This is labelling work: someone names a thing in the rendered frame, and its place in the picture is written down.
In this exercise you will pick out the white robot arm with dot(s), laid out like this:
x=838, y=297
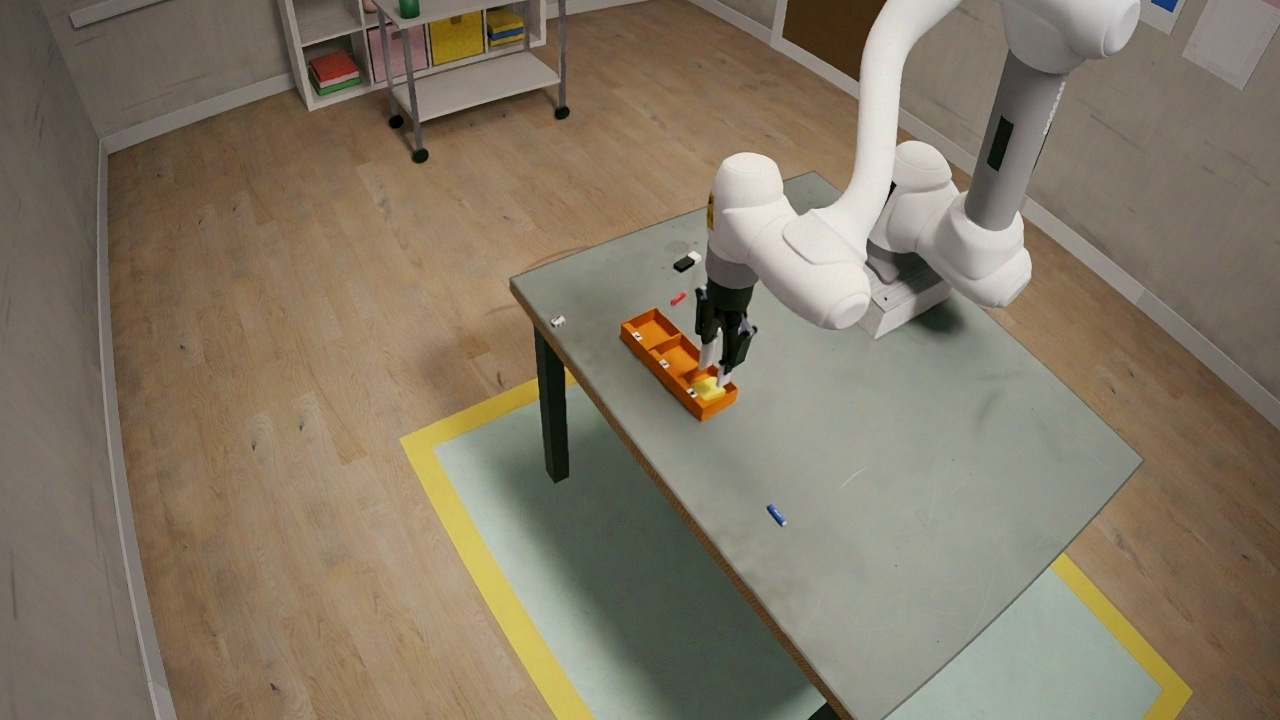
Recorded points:
x=812, y=263

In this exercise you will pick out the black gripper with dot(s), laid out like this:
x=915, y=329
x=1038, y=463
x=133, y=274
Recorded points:
x=733, y=304

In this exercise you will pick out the orange three-compartment tray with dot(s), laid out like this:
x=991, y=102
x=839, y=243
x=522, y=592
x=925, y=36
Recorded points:
x=672, y=357

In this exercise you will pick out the black and white eraser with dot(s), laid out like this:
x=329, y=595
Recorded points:
x=687, y=262

